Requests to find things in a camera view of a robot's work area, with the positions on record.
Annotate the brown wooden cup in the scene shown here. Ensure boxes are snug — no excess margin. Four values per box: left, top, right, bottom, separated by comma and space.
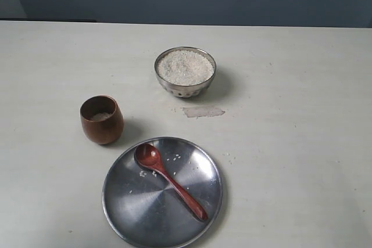
80, 95, 124, 145

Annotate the red wooden spoon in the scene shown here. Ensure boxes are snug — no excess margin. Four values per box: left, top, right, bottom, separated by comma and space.
134, 143, 208, 221

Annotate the clear tape patch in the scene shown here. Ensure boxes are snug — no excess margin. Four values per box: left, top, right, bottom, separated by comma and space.
182, 106, 225, 118

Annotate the round steel plate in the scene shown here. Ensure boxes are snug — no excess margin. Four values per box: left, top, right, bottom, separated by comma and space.
102, 136, 223, 247

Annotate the steel bowl of rice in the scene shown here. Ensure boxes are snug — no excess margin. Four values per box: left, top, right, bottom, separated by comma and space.
154, 46, 217, 98

